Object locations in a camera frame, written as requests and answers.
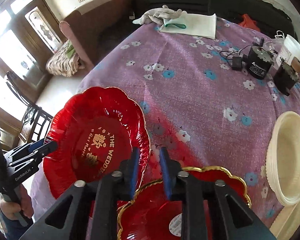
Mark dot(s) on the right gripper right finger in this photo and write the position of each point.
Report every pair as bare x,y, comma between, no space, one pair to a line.
210,210

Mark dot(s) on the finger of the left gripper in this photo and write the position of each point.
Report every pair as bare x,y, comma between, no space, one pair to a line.
31,150
14,165

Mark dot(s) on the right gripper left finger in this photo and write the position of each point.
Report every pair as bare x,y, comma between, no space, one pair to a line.
89,210

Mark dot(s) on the red wedding plate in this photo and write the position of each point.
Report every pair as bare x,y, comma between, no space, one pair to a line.
95,131

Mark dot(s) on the red gold-rimmed plate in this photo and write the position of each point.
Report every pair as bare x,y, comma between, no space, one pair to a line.
151,216

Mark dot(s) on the cream disposable bowl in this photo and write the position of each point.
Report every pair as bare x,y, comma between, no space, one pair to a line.
283,159

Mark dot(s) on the black metal chair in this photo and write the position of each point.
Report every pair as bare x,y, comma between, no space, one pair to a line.
35,122

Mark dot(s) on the patterned blanket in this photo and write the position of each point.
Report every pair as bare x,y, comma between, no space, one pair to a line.
65,61

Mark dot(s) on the purple floral tablecloth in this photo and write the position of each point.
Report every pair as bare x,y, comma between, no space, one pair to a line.
194,104

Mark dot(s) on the wooden door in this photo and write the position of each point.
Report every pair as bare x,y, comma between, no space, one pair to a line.
29,35

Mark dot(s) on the brown sofa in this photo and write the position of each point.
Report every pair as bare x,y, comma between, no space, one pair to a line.
84,26

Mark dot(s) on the small black adapter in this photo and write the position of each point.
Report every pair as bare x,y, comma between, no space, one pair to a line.
237,63

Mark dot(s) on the black motor with cork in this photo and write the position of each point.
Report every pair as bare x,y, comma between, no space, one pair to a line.
287,76

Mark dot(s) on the white cloth gloves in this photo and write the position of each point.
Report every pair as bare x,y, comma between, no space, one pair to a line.
158,15

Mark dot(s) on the white plastic jar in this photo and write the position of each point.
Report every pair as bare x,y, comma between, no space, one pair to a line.
289,50

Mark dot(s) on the white cloth bag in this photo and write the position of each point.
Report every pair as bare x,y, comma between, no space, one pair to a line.
191,24

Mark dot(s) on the orange plastic bag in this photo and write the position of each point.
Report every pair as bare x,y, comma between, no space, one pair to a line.
249,23

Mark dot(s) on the black sofa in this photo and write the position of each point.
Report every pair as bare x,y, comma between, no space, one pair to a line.
268,18

